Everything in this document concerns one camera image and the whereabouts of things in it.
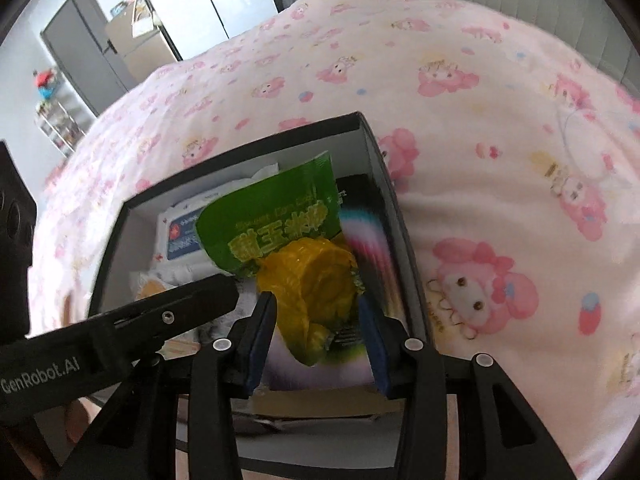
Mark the pink cartoon printed blanket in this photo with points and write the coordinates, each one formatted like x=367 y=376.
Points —
x=500 y=160

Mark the white hanging bag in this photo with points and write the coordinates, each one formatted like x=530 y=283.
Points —
x=144 y=12

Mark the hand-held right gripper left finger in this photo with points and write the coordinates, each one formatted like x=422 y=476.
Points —
x=260 y=345

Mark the grey door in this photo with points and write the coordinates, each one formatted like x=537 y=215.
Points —
x=80 y=40

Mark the red plush toy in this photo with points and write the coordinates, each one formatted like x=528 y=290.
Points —
x=45 y=82

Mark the grey padded bed headboard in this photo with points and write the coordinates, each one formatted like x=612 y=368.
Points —
x=550 y=5

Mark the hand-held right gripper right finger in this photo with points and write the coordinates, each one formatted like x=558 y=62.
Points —
x=372 y=350

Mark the dark disc-patterned booklet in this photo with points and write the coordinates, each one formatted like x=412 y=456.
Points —
x=371 y=240

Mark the green corn snack packet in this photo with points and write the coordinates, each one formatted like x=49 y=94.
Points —
x=300 y=280

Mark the white wet wipes pack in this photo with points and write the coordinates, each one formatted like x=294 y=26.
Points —
x=175 y=235

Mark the cartoon character sticker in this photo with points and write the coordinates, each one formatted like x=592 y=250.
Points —
x=150 y=287

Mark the black cardboard box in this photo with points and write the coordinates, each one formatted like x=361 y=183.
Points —
x=386 y=195

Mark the beige cabinet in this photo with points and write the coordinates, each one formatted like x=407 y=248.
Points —
x=145 y=52

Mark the white shelf rack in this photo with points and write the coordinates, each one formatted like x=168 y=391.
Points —
x=60 y=130

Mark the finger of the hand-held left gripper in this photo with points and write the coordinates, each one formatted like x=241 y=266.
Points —
x=175 y=305

